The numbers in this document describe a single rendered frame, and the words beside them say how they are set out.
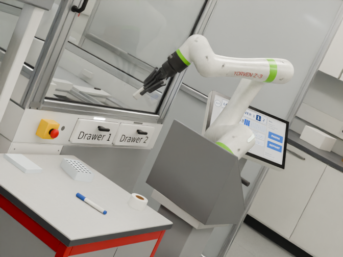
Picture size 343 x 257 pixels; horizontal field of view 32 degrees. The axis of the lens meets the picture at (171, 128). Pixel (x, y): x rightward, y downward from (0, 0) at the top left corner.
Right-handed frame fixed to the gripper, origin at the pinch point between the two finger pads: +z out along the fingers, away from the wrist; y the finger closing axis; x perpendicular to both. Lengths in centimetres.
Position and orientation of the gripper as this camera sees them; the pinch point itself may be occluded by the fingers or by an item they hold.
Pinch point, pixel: (140, 93)
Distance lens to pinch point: 282.1
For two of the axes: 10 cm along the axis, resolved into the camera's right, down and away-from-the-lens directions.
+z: -7.6, 6.0, 2.6
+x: 6.0, 4.9, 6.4
